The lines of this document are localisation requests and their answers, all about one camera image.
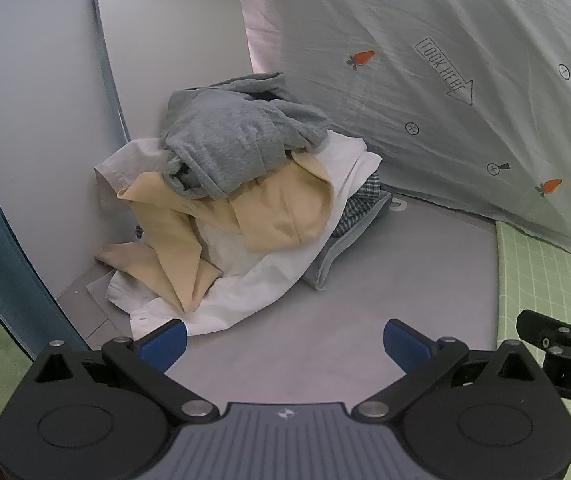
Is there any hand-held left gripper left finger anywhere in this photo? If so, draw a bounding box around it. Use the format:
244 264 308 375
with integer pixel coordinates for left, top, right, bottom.
30 319 219 423

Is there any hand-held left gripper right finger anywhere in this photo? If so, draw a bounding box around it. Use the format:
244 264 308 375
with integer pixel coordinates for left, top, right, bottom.
354 318 541 423

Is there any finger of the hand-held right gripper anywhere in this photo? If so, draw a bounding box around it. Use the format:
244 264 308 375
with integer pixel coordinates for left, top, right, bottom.
517 310 571 357

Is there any grey hoodie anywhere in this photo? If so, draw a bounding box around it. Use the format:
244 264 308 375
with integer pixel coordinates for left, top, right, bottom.
160 72 333 200

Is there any green grid sheet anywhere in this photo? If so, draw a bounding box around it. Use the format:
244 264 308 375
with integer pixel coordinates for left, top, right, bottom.
494 220 571 480

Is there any grey-blue folded cloth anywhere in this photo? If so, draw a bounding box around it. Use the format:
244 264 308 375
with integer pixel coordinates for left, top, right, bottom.
304 190 394 292

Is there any white garment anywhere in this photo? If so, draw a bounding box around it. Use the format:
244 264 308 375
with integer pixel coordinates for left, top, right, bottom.
107 130 383 338

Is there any checked garment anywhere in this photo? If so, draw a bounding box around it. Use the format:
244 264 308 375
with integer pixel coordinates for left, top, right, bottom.
334 172 382 237

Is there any beige garment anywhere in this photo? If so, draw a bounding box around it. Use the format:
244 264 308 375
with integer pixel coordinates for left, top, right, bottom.
96 152 335 313

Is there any pale grey garment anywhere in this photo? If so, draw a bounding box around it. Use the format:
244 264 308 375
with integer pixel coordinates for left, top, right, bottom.
93 137 169 211

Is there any white rounded panel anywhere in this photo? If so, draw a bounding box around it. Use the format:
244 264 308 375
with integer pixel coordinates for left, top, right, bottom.
92 0 257 143

